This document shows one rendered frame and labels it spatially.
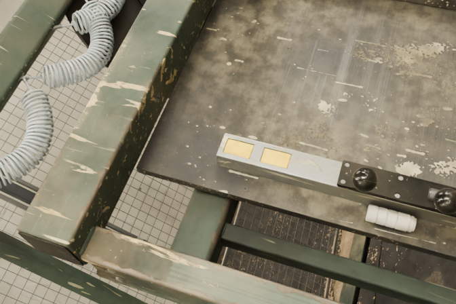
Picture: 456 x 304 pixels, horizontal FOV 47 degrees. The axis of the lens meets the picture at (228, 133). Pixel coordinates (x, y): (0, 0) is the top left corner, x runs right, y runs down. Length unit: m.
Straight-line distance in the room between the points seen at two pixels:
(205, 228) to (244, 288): 0.17
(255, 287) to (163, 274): 0.15
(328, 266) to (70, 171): 0.48
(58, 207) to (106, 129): 0.16
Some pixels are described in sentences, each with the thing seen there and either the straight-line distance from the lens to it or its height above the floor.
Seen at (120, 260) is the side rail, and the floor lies 1.77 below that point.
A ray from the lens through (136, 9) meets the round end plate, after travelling 1.68.
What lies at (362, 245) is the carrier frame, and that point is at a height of 0.78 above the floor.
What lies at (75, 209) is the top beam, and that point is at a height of 1.87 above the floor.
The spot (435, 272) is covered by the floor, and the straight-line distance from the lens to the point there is 2.95.
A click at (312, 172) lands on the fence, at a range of 0.92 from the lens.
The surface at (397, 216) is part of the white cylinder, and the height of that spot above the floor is 1.41.
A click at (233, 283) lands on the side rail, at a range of 0.84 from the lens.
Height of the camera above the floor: 1.95
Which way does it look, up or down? 16 degrees down
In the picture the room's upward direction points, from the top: 60 degrees counter-clockwise
